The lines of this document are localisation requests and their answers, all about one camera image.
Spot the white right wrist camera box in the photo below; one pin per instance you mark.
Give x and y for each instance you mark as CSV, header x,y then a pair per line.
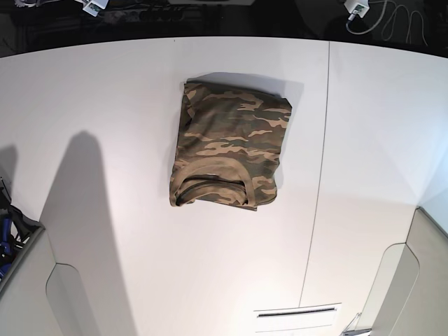
x,y
94,7

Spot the camouflage T-shirt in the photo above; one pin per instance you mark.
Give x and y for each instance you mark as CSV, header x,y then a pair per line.
x,y
228,145

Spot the blue black items bin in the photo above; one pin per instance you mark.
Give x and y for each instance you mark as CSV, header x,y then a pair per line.
x,y
17,230

